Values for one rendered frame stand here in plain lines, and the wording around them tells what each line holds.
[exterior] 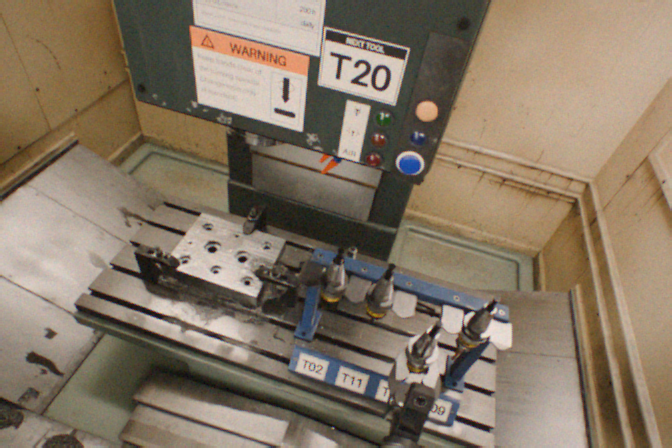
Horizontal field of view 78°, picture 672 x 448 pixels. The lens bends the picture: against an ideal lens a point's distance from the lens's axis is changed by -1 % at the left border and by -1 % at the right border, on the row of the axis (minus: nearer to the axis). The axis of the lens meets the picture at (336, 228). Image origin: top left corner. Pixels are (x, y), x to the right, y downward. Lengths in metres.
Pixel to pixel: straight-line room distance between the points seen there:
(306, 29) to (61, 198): 1.48
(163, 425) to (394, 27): 1.17
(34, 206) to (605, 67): 2.00
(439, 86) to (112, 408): 1.32
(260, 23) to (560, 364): 1.34
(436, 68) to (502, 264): 1.65
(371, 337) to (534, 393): 0.54
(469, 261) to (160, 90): 1.62
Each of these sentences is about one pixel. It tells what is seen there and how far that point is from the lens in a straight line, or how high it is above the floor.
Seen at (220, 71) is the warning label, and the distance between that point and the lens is 0.60.
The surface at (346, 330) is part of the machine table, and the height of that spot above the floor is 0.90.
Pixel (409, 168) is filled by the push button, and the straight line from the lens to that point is 0.57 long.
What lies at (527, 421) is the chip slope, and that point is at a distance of 1.47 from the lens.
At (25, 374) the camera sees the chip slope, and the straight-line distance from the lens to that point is 1.61.
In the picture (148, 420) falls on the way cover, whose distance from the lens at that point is 1.39.
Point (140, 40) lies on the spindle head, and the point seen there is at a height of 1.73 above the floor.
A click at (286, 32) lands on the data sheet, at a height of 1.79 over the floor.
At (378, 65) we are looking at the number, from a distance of 0.52.
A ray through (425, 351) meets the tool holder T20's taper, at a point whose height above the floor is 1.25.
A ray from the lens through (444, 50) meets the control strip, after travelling 0.50.
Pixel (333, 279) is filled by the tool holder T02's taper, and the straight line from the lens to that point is 0.93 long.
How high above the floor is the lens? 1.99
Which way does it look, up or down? 46 degrees down
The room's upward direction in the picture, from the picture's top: 11 degrees clockwise
